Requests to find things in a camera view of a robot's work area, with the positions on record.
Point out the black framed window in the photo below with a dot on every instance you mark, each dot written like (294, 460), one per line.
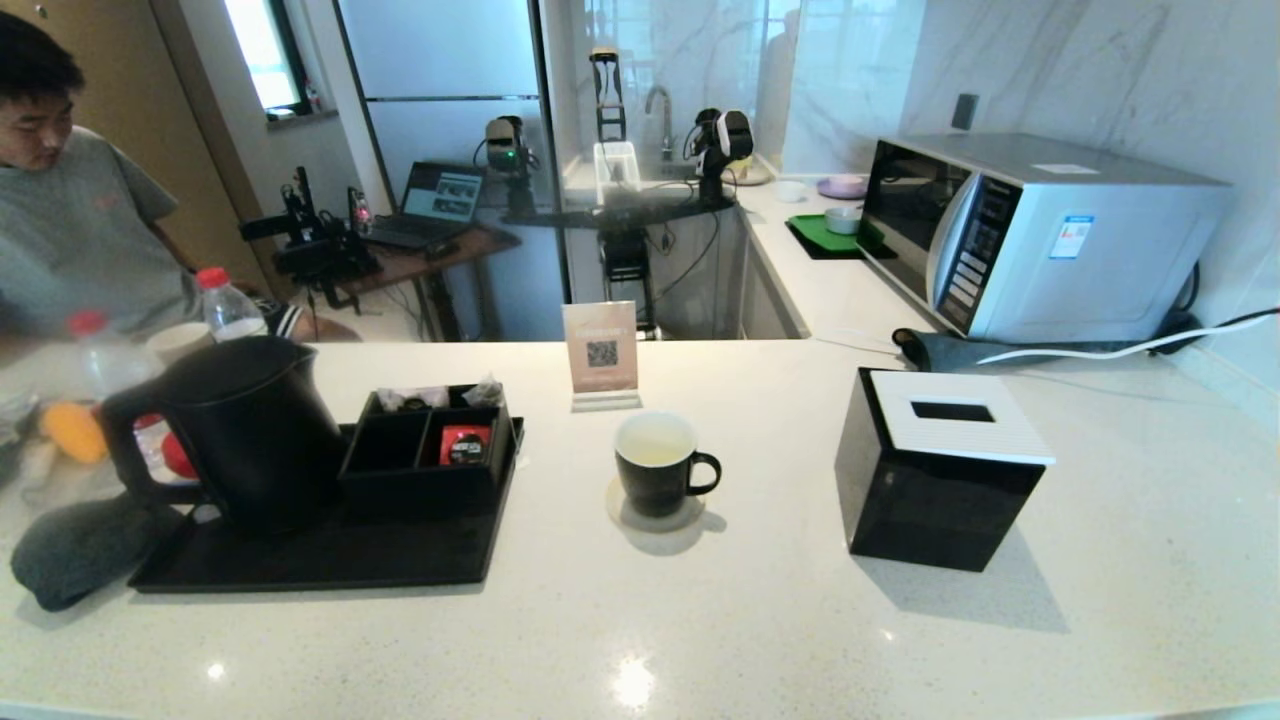
(255, 50)

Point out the silver microwave oven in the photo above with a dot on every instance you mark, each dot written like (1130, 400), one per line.
(1100, 250)

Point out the frosted glass sliding door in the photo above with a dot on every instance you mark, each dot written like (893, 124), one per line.
(440, 60)

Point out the green tray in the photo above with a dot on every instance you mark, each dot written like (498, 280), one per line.
(815, 235)

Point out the black compartment organizer box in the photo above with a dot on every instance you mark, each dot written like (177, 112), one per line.
(420, 490)

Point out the dark slate cloth bundle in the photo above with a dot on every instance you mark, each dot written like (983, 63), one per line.
(940, 350)

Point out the red Nescafe sachet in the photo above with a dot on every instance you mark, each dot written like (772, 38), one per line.
(465, 445)

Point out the dark grey wall socket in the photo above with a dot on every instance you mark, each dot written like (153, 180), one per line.
(965, 111)

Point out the QR code sign stand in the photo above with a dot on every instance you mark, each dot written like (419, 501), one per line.
(600, 345)

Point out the black and white device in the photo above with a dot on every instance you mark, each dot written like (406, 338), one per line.
(725, 140)

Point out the clear plastic bottle red cap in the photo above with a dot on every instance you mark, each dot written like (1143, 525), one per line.
(105, 365)
(230, 315)

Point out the black upright stand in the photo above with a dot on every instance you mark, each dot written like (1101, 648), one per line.
(607, 110)

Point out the small grey bowl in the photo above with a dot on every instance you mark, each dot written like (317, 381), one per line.
(843, 220)

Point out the black tissue box white lid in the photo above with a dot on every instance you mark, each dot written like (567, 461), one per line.
(930, 510)

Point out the dark grey fuzzy cloth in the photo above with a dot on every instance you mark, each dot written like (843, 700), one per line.
(80, 560)

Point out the grey device green light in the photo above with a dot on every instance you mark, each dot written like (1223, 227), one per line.
(505, 140)

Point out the black metal rack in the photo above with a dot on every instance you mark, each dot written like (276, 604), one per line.
(627, 265)

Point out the red rounded object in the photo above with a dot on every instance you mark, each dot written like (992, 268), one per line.
(176, 458)

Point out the black electric kettle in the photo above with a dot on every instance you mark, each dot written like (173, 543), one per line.
(260, 430)

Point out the small white cup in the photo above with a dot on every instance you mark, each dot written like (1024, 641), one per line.
(790, 190)

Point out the metal sink faucet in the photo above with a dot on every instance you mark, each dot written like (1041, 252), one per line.
(664, 110)

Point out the black mug white inside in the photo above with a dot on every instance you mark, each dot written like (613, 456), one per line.
(655, 485)

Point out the paper cup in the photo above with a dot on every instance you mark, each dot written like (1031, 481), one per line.
(180, 342)

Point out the brown wooden door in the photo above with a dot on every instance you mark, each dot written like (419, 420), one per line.
(150, 60)

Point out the round white coaster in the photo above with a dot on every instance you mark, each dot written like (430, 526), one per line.
(655, 526)

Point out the orange rounded object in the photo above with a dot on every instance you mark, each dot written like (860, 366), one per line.
(75, 432)

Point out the black rectangular serving tray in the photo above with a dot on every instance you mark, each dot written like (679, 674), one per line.
(330, 555)

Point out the open black laptop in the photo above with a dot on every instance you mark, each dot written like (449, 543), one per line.
(440, 195)

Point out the purple plate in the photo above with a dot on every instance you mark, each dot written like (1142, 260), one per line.
(843, 186)

